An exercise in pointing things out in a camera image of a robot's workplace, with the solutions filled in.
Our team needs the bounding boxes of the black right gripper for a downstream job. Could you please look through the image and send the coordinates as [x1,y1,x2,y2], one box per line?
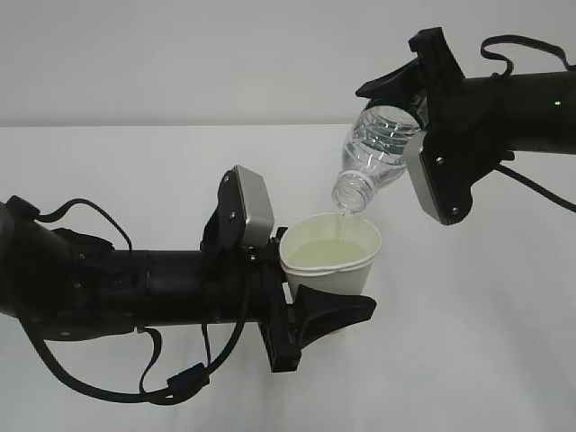
[355,27,478,149]

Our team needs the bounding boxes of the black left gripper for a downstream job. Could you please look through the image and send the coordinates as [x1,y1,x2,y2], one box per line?
[248,226,376,373]

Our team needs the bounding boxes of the white paper cup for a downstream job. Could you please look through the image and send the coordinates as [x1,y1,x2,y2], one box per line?
[279,213,382,300]

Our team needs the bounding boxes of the clear green-label water bottle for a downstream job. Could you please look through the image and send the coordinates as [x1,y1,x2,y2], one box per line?
[332,105,420,215]

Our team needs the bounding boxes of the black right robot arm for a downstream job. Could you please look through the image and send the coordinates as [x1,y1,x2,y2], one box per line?
[355,27,575,154]

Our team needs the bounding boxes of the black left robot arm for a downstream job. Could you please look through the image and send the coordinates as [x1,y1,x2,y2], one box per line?
[1,197,376,373]

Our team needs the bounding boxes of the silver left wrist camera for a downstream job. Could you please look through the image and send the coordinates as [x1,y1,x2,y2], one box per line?
[200,165,275,254]

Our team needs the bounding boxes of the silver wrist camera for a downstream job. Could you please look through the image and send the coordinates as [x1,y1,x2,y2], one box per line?
[402,130,517,227]
[200,165,275,254]

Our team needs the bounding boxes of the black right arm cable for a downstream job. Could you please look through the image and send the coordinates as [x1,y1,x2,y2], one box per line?
[480,34,576,211]

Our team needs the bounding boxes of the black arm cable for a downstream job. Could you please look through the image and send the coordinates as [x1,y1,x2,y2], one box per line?
[17,197,244,396]
[480,34,576,211]

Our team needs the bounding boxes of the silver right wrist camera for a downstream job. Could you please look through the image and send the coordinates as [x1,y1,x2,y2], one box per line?
[402,130,517,227]

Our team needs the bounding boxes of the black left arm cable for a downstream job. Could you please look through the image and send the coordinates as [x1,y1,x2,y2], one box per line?
[17,197,244,396]

